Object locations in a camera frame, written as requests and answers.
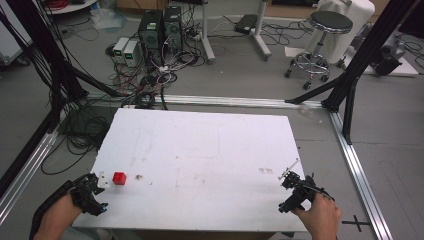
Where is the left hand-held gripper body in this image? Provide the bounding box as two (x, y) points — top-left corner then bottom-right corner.
(68, 173), (109, 217)

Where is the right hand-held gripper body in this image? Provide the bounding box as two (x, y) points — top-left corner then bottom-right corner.
(278, 171), (335, 214)

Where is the red cube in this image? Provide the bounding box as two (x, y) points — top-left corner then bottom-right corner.
(112, 171), (128, 186)

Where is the person's right hand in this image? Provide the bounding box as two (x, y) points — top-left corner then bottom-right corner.
(291, 193), (343, 240)

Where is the person's left hand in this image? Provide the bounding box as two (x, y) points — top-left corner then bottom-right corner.
(33, 194), (84, 240)

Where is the white power supply box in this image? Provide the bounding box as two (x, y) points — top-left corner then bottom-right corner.
(112, 36), (130, 64)
(122, 40), (140, 68)

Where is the white table leg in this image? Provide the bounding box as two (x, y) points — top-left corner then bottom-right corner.
(200, 0), (217, 65)
(250, 0), (273, 62)

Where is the black device on white board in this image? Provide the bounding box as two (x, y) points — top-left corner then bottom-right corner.
(344, 34), (420, 78)

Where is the black flat box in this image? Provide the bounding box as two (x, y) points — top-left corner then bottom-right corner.
(233, 13), (259, 35)

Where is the black round stool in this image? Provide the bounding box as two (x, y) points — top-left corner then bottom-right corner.
(284, 10), (354, 91)

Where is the black computer tower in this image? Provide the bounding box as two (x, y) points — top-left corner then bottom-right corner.
(163, 5), (184, 56)
(137, 9), (165, 66)

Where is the clear plastic bag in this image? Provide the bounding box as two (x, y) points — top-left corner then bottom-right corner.
(89, 7), (129, 33)

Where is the white cloth cover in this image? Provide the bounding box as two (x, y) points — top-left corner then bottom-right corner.
(304, 0), (377, 65)

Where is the round white table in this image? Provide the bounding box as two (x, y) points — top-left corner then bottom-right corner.
(42, 0), (99, 16)

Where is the black forearm cable sleeve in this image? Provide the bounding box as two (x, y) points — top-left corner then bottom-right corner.
(28, 179), (75, 240)

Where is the black cable bundle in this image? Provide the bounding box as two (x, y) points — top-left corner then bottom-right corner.
(40, 105), (118, 176)

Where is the aluminium floor rail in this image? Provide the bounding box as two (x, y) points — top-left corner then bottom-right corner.
(0, 128), (61, 225)
(84, 93), (325, 110)
(328, 110), (395, 240)

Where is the tangle of cables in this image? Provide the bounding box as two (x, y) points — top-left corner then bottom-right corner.
(104, 41), (203, 111)

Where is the black metal frame post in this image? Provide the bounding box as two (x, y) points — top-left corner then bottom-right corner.
(0, 0), (126, 199)
(284, 0), (424, 146)

